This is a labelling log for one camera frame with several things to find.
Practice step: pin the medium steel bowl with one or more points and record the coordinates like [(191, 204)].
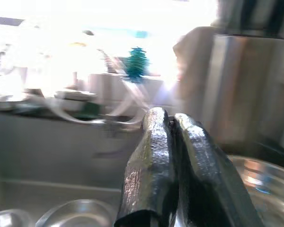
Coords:
[(80, 212)]

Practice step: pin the large steel bowl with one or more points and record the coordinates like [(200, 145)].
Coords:
[(269, 189)]

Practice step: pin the blue bottle brush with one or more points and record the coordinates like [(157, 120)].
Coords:
[(135, 63)]

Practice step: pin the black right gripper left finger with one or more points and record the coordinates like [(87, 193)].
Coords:
[(146, 170)]

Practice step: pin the white hanging cloth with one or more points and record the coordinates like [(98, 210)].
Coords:
[(194, 66)]

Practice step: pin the small steel bowl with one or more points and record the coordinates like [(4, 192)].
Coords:
[(9, 220)]

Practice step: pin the stainless steel sink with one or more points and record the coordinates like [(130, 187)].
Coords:
[(49, 153)]

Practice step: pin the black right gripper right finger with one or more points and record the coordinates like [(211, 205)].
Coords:
[(203, 170)]

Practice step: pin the tall steel canister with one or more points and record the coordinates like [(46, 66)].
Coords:
[(246, 89)]

